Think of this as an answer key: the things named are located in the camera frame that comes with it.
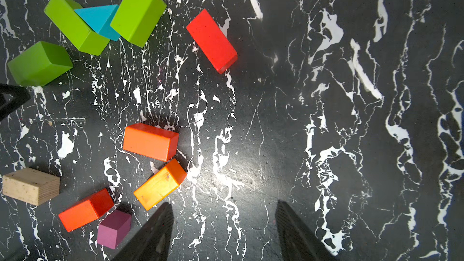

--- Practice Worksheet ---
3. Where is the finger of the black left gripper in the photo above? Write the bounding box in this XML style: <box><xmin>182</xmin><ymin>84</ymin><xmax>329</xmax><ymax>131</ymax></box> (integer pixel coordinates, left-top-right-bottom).
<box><xmin>0</xmin><ymin>83</ymin><xmax>31</xmax><ymax>120</ymax></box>

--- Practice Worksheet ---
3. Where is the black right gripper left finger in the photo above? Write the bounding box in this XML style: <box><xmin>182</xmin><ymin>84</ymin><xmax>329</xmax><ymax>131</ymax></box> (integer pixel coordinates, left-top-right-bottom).
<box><xmin>113</xmin><ymin>203</ymin><xmax>174</xmax><ymax>261</ymax></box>

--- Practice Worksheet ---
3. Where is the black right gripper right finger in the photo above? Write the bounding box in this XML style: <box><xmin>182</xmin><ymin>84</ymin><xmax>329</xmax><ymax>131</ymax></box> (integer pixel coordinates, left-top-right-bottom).
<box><xmin>275</xmin><ymin>200</ymin><xmax>335</xmax><ymax>261</ymax></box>

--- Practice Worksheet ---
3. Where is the green block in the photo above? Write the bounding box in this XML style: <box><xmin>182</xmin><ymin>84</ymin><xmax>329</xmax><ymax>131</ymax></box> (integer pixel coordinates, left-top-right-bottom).
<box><xmin>44</xmin><ymin>0</ymin><xmax>110</xmax><ymax>56</ymax></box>
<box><xmin>110</xmin><ymin>0</ymin><xmax>167</xmax><ymax>48</ymax></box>
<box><xmin>7</xmin><ymin>41</ymin><xmax>73</xmax><ymax>87</ymax></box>

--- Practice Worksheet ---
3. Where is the orange block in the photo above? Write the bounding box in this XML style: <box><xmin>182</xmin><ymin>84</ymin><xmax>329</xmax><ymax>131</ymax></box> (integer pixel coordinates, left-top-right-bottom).
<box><xmin>134</xmin><ymin>158</ymin><xmax>187</xmax><ymax>211</ymax></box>

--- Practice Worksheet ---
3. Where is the natural wood block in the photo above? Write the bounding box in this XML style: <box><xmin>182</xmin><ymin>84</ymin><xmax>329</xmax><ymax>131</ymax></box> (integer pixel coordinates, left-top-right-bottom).
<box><xmin>2</xmin><ymin>167</ymin><xmax>60</xmax><ymax>206</ymax></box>

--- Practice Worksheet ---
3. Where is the teal triangle block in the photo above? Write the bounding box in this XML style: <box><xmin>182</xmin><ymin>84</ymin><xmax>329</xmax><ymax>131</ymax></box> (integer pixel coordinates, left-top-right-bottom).
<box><xmin>75</xmin><ymin>5</ymin><xmax>120</xmax><ymax>41</ymax></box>

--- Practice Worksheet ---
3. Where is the red block small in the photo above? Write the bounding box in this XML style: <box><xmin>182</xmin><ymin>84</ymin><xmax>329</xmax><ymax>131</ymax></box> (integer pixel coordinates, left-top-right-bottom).
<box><xmin>187</xmin><ymin>9</ymin><xmax>238</xmax><ymax>74</ymax></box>

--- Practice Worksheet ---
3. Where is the purple cube block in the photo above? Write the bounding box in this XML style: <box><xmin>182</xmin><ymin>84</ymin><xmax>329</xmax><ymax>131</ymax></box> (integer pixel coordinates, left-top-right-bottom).
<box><xmin>97</xmin><ymin>210</ymin><xmax>132</xmax><ymax>249</ymax></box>

